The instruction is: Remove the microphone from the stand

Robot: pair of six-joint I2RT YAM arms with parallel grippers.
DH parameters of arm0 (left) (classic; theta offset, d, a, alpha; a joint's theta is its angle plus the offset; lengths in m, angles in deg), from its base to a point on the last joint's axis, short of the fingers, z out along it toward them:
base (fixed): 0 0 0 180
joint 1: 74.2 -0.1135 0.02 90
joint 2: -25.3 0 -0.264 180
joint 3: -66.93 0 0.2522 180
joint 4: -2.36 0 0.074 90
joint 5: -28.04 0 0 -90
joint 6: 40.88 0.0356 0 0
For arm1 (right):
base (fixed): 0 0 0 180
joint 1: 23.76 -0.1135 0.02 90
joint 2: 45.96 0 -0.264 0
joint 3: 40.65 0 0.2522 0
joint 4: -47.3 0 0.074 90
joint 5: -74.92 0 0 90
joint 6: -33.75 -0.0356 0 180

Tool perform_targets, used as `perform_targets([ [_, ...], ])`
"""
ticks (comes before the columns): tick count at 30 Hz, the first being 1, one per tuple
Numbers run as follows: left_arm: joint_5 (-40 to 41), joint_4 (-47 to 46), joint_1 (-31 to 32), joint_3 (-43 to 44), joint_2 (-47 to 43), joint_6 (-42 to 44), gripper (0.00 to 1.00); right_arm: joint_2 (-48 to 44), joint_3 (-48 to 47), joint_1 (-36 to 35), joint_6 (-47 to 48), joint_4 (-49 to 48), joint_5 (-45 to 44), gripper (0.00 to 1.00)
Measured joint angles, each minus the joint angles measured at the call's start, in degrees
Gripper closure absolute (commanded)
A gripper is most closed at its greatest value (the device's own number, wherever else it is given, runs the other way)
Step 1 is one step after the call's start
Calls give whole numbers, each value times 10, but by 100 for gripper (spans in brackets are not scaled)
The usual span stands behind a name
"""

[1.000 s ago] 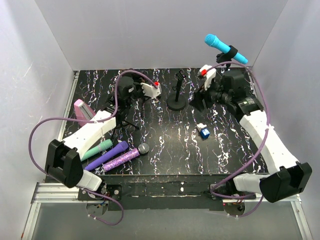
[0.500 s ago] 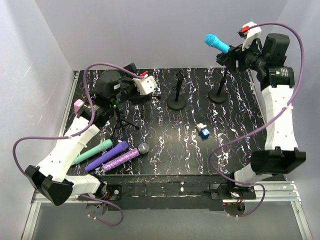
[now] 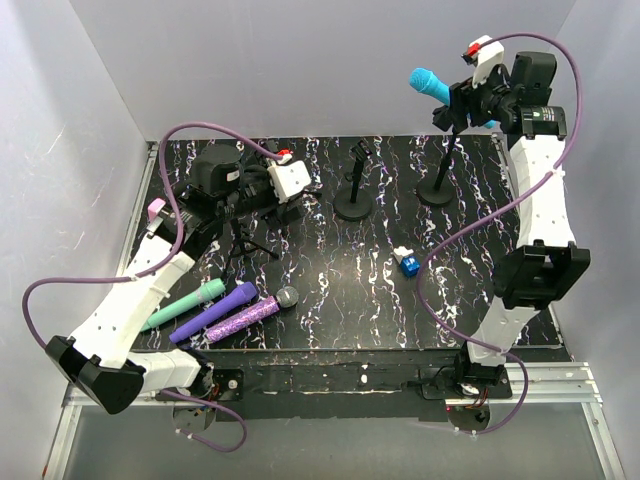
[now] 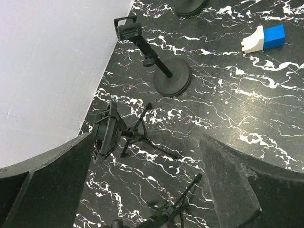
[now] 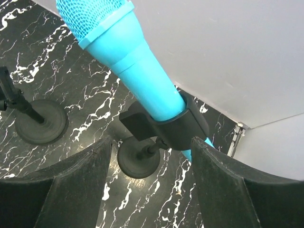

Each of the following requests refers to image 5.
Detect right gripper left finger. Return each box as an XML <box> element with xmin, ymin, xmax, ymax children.
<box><xmin>0</xmin><ymin>137</ymin><xmax>112</xmax><ymax>228</ymax></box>

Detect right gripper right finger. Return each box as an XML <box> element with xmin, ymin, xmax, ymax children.
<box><xmin>191</xmin><ymin>137</ymin><xmax>304</xmax><ymax>228</ymax></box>

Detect round base mic stand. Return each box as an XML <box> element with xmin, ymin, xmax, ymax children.
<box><xmin>0</xmin><ymin>66</ymin><xmax>69</xmax><ymax>145</ymax></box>

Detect cyan microphone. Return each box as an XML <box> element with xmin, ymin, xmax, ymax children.
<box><xmin>55</xmin><ymin>0</ymin><xmax>216</xmax><ymax>163</ymax></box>

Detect aluminium frame rail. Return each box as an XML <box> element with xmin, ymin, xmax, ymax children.
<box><xmin>227</xmin><ymin>122</ymin><xmax>248</xmax><ymax>157</ymax></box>

